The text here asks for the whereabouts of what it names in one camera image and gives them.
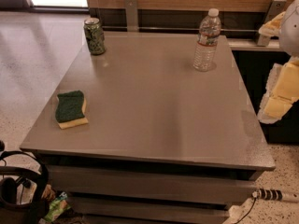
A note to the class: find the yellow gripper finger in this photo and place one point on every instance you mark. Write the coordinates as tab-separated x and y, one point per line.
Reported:
272	28
282	91

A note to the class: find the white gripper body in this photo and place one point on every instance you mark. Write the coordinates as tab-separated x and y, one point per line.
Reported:
290	32

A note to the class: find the clear plastic water bottle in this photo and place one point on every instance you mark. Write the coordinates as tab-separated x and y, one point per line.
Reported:
209	32

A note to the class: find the green and yellow sponge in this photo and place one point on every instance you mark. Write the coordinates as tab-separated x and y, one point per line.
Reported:
70	110

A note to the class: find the white power strip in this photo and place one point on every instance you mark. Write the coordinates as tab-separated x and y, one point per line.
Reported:
276	195

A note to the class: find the grey drawer cabinet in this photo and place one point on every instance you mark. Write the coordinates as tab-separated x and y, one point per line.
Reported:
163	143

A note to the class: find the green soda can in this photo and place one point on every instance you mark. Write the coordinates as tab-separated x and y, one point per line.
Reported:
94	36

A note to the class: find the green snack packet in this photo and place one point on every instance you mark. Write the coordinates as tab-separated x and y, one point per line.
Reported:
58	206

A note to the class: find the right metal wall bracket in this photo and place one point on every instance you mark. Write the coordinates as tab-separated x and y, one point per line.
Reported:
275	7

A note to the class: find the metal wall bracket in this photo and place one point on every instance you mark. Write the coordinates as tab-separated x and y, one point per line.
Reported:
275	7
131	13

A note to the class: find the left metal wall bracket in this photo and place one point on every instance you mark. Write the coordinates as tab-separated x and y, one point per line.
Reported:
131	13

